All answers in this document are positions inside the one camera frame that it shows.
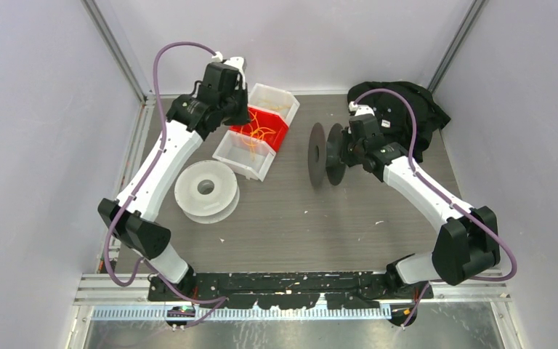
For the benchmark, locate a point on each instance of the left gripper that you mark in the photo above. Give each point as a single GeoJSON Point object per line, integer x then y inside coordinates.
{"type": "Point", "coordinates": [244, 115]}

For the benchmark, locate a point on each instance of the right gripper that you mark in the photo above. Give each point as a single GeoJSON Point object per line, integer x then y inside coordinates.
{"type": "Point", "coordinates": [346, 158]}

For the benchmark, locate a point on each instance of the black perforated spool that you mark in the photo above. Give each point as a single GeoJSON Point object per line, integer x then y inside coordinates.
{"type": "Point", "coordinates": [324, 155]}

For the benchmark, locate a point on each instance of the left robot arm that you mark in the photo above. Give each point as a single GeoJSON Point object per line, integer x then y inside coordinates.
{"type": "Point", "coordinates": [130, 217]}

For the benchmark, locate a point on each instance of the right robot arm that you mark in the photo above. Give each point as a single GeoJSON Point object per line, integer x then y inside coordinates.
{"type": "Point", "coordinates": [465, 244]}

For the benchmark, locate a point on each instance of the black cloth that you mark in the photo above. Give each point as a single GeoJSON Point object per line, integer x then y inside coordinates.
{"type": "Point", "coordinates": [394, 117]}

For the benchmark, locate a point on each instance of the red plastic bin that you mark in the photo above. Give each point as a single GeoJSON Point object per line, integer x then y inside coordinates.
{"type": "Point", "coordinates": [264, 126]}

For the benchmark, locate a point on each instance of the far white plastic bin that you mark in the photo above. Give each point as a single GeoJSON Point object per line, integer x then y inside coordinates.
{"type": "Point", "coordinates": [279, 101]}

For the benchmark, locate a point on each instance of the white plastic bin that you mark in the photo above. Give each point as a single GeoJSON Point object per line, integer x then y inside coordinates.
{"type": "Point", "coordinates": [279, 101]}
{"type": "Point", "coordinates": [245, 155]}

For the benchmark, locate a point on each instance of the near white plastic bin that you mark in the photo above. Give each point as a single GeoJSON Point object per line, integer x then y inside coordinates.
{"type": "Point", "coordinates": [245, 155]}

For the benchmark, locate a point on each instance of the white perforated spool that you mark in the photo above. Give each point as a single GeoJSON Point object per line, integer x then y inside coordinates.
{"type": "Point", "coordinates": [207, 191]}

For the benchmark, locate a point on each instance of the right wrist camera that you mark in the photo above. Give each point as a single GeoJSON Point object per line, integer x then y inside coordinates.
{"type": "Point", "coordinates": [360, 112]}

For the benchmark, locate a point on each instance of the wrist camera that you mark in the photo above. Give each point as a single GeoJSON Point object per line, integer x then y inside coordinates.
{"type": "Point", "coordinates": [235, 63]}
{"type": "Point", "coordinates": [360, 112]}

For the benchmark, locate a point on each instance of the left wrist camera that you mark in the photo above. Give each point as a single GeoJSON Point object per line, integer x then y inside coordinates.
{"type": "Point", "coordinates": [235, 63]}

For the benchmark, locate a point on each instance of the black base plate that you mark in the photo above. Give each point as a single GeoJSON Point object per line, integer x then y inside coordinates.
{"type": "Point", "coordinates": [297, 290]}

